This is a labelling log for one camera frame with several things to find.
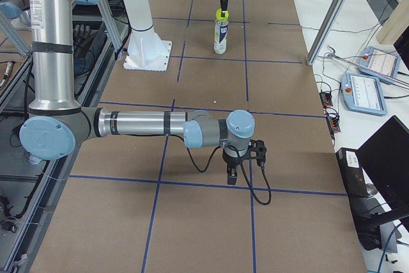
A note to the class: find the yellow tennis ball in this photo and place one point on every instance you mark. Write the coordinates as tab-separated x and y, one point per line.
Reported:
221	15

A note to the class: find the clear tennis ball can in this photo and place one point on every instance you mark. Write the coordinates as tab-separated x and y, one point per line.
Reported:
220	36

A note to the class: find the orange black connector block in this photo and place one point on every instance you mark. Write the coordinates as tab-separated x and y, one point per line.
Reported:
326	99

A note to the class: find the black computer box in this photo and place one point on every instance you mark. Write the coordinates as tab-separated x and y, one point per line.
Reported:
352	175

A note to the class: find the near teach pendant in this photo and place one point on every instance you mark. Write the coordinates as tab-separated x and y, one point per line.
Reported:
363	94

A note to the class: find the teach pendant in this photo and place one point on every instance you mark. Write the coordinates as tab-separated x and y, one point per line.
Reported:
363	94
379	63

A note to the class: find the black monitor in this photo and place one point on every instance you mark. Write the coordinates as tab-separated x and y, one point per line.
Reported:
384	157

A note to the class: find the far teach pendant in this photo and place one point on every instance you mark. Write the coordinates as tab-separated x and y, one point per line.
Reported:
379	63

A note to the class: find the wooden board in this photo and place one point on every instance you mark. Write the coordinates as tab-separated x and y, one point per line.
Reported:
396	24

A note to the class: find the white pedestal column base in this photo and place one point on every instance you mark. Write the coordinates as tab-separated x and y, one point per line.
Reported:
146	50

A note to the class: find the aluminium frame post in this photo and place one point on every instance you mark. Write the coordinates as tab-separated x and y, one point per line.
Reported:
326	26

